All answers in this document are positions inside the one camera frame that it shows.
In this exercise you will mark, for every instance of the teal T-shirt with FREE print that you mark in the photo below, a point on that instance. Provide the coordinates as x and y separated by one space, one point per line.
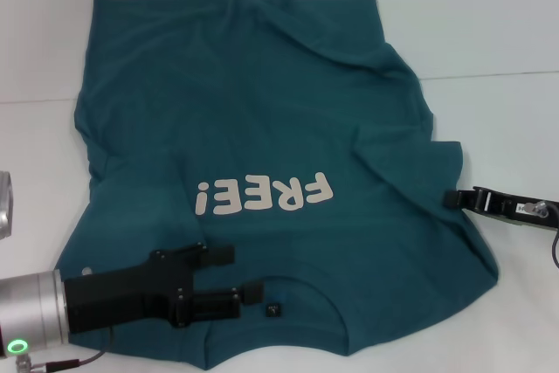
262 106

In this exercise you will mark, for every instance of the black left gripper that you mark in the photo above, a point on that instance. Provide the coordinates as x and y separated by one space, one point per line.
118 294

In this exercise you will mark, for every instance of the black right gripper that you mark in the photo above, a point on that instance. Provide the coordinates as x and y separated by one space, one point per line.
506 209

